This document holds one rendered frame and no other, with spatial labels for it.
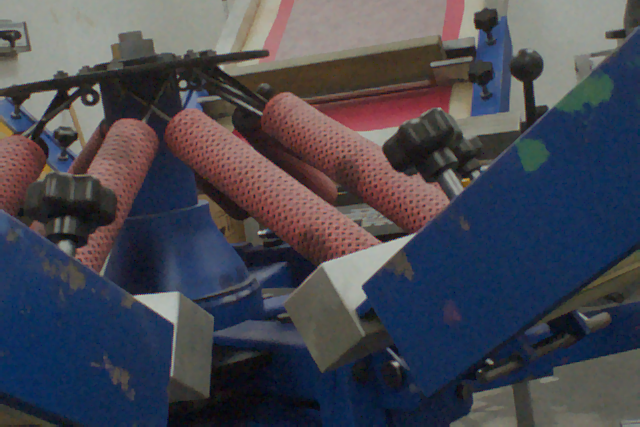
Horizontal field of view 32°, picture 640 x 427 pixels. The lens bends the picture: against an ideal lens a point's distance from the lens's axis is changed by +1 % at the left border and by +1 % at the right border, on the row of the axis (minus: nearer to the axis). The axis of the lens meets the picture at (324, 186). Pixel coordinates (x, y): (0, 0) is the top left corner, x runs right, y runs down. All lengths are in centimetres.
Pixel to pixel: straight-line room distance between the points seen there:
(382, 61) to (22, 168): 95
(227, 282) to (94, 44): 429
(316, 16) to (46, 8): 294
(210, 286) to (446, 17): 110
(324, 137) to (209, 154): 13
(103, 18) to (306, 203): 466
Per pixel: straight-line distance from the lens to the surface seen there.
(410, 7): 223
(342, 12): 229
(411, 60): 192
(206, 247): 122
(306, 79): 197
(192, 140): 105
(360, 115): 196
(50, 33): 512
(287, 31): 229
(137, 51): 123
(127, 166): 102
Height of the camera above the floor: 128
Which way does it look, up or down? 6 degrees down
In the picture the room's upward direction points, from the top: 9 degrees counter-clockwise
